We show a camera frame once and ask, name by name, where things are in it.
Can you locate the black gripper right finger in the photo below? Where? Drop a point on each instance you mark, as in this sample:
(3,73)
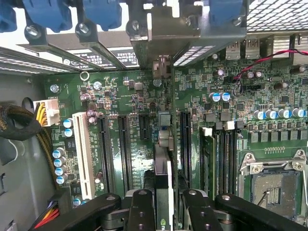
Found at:
(202,214)

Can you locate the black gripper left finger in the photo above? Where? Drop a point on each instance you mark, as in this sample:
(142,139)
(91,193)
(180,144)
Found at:
(139,211)

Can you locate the black RAM slot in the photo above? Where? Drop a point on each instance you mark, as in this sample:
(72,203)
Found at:
(220,163)
(231,163)

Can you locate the long black expansion slot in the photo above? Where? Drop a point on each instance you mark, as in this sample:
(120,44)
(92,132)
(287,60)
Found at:
(125,154)
(185,149)
(106,156)

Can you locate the white PCI expansion slot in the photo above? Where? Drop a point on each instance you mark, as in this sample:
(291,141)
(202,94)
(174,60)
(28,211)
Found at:
(84,156)

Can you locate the CPU socket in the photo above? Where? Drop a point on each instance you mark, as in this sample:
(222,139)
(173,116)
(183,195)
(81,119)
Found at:
(276,187)

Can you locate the short black expansion slot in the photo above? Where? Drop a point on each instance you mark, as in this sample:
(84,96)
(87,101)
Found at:
(144,127)

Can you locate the green motherboard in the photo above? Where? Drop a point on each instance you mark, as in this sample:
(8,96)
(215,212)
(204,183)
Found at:
(204,86)

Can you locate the white power connector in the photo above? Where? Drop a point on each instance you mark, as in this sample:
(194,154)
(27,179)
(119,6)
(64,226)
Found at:
(51,113)

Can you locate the open black PC case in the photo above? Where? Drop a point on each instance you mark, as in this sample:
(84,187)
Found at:
(19,149)

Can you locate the blue slot latch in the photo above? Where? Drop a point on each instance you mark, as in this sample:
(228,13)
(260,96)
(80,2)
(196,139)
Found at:
(225,10)
(7,16)
(103,14)
(48,14)

